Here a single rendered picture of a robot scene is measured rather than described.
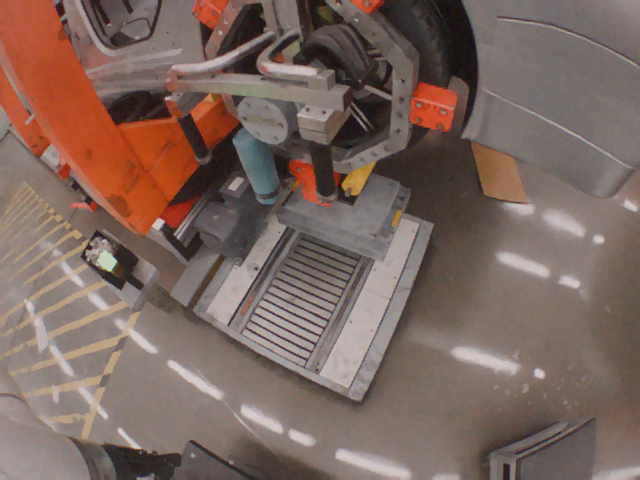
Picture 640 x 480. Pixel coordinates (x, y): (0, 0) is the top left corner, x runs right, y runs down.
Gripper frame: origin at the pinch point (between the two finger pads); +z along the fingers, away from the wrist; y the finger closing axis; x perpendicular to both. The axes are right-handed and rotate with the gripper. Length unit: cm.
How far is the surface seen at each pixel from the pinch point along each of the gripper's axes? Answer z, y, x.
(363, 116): -4, 22, 90
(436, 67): -25, 38, 83
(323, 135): -23, 19, 56
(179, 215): 43, -57, 80
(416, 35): -32, 33, 84
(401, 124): -12, 31, 76
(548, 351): 67, 120, 50
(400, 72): -26, 30, 76
